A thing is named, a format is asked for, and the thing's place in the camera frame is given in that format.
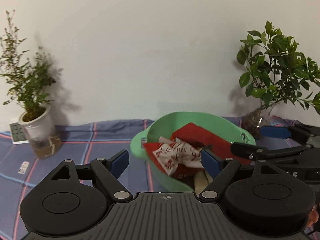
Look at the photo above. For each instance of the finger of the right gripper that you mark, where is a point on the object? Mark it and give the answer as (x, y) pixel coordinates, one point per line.
(265, 152)
(275, 132)

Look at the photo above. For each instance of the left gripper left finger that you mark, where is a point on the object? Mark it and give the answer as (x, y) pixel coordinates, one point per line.
(74, 198)

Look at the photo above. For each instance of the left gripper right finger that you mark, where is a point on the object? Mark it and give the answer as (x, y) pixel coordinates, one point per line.
(260, 199)

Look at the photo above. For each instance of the beige green snack pack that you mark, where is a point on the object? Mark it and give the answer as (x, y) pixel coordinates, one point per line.
(201, 181)

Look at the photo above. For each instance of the dark red packet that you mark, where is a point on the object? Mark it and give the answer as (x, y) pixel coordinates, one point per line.
(199, 137)

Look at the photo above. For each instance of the red white printed snack bag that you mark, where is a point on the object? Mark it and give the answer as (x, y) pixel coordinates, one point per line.
(176, 159)

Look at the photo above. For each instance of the person's hand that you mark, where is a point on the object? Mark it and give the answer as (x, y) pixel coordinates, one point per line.
(313, 218)

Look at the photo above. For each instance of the blue plaid tablecloth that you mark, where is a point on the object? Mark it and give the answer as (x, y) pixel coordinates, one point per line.
(153, 212)

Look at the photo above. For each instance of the broad-leaf plant in glass vase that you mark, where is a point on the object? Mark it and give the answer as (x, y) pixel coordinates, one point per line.
(275, 72)

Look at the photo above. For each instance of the white digital clock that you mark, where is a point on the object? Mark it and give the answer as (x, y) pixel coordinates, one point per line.
(17, 134)

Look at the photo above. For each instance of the green plastic bowl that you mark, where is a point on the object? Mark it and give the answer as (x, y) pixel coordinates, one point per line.
(168, 124)

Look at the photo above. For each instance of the fine-leaf plant in white cup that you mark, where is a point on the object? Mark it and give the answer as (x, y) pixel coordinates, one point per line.
(28, 80)

